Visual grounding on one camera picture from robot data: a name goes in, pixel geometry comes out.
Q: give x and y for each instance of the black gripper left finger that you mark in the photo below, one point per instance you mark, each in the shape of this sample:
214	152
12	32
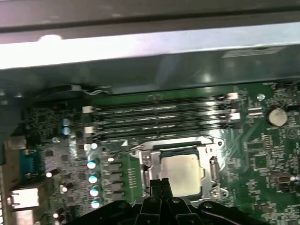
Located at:
152	211

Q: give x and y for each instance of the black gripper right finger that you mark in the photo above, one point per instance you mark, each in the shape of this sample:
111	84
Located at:
173	211

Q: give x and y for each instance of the silver CPU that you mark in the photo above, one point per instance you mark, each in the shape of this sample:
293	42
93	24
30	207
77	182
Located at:
182	173

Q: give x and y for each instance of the thin metal locking lever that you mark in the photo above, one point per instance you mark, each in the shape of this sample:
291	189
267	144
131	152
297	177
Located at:
211	171
138	146

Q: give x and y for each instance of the metal socket cover frame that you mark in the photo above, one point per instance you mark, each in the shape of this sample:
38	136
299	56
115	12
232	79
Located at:
155	153

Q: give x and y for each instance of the CPU socket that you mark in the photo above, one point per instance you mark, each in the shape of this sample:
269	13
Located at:
214	152

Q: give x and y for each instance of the black RAM slot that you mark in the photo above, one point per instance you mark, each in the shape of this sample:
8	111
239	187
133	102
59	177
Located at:
164	123
164	103
164	113
164	133

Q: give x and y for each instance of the silver cylindrical capacitor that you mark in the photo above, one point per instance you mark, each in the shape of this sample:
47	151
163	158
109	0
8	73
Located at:
93	163
94	192
66	122
95	204
66	131
93	179

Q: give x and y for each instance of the black square chip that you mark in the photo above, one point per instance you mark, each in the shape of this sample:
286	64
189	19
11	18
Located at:
260	161

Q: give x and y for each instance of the green motherboard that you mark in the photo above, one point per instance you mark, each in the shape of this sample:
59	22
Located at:
257	140

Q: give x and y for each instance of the blue port connector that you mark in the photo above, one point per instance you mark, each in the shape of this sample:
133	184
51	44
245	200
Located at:
31	167

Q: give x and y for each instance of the silver port block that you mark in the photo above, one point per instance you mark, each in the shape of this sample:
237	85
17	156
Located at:
23	198

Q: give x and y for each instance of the silver coin cell battery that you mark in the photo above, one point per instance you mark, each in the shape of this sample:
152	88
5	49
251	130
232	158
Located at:
277	117

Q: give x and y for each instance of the black PC case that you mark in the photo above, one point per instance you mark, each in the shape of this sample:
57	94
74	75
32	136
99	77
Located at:
164	70

